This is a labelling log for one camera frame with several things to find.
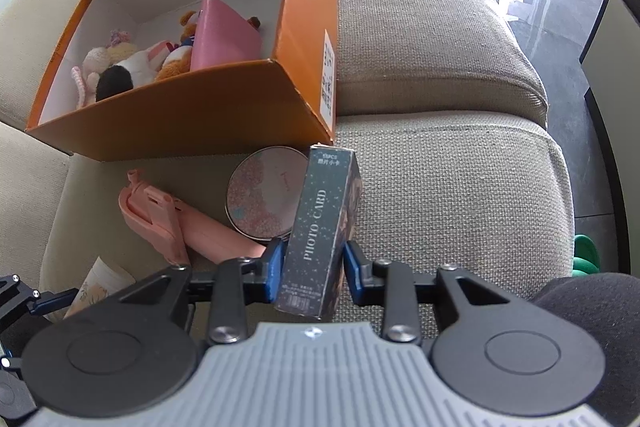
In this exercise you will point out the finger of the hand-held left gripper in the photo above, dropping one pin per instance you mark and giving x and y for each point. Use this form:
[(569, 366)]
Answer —
[(55, 302)]

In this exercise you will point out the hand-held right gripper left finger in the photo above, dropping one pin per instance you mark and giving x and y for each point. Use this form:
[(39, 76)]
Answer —
[(275, 272)]

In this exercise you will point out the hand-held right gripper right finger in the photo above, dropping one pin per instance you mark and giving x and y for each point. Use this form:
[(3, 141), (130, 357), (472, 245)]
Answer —
[(352, 277)]

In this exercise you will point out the white hand cream tube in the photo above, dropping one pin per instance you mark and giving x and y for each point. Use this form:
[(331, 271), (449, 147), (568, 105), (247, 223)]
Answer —
[(100, 282)]

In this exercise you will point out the dark photo card box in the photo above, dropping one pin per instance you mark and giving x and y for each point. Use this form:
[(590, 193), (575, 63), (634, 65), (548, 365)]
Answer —
[(315, 232)]

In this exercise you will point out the pink selfie stick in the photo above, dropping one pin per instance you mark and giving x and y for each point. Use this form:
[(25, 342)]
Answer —
[(160, 217)]

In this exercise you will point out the orange cardboard box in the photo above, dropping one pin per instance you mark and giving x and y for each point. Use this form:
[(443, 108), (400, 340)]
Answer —
[(200, 107)]

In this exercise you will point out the pink embossed wallet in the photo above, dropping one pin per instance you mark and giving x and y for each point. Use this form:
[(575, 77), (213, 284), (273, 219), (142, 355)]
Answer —
[(220, 37)]

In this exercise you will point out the cream crocheted doll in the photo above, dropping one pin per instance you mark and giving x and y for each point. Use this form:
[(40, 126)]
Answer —
[(100, 57)]

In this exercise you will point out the white pink-striped plush toy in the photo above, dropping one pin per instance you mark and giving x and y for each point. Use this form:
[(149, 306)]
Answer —
[(135, 64)]

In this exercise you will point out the round pink cosmetic compact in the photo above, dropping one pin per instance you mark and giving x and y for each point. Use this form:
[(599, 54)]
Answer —
[(260, 197)]

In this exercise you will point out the beige fabric sofa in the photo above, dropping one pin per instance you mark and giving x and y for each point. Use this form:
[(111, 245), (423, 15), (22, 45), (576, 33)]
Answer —
[(425, 57)]

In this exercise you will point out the green slippers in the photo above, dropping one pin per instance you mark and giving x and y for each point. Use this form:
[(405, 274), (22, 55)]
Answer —
[(585, 252)]

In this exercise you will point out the person's leg in dark trousers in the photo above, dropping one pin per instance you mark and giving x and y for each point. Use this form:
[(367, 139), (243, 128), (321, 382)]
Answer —
[(590, 307)]

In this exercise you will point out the white side table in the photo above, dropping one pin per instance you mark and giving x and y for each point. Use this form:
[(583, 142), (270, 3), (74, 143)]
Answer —
[(620, 57)]

